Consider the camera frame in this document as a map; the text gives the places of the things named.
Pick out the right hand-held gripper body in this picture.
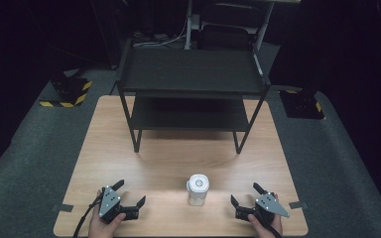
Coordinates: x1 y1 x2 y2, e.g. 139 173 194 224
234 191 292 226

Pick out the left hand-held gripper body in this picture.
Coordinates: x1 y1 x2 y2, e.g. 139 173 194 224
98 185 141 224

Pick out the white lidded cup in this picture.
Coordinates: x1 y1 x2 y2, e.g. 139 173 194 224
186 174 210 207

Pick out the black two-tier shelf rack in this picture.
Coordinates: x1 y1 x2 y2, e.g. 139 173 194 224
115 38 272 155

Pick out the person's right hand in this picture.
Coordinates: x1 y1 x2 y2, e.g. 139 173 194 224
247 192 284 238

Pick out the person's left hand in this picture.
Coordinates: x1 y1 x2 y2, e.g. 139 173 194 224
87 189 127 238

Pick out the grey tape strip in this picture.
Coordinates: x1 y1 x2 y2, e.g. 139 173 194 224
52 203 75 213
289 200 309 210

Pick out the black yellow striped stand base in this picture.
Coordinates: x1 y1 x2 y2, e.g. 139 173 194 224
39 73 93 109
279 88 326 120

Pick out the black chair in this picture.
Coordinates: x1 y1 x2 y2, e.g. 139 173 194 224
196 3 263 53

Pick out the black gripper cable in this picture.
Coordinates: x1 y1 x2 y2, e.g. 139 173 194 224
255 209 283 238
72 192 104 238

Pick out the white floor cable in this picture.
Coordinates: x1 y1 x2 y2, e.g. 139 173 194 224
132 18 189 48

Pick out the white metal desk frame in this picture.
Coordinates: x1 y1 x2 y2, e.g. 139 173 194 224
184 0 276 52

